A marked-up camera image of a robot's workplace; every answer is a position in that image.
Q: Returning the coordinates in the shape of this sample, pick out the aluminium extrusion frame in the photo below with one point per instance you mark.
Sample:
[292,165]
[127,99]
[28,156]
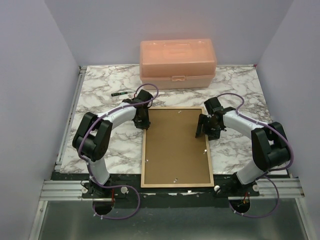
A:
[63,215]

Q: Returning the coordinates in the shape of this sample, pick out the brown cardboard backing sheet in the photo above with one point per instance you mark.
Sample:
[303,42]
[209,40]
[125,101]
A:
[175,145]

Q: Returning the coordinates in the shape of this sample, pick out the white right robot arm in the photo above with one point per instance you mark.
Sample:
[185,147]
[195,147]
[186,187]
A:
[269,145]

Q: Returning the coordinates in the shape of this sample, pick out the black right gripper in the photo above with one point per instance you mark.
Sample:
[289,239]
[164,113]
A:
[213,135]

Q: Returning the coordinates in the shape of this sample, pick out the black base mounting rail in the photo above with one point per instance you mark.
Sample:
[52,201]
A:
[126,192]

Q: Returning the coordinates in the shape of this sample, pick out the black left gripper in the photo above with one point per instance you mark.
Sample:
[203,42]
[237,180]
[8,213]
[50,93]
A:
[145,124]

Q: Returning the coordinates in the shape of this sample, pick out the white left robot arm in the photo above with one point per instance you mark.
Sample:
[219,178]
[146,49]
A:
[93,135]

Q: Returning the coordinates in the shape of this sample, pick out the small green black screwdriver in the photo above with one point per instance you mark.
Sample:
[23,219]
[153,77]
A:
[115,94]

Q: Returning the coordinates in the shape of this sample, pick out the orange translucent plastic toolbox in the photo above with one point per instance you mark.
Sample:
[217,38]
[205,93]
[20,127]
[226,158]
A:
[177,64]

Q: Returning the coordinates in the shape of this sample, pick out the rectangular picture frame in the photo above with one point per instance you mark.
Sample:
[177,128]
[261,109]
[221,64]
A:
[143,150]

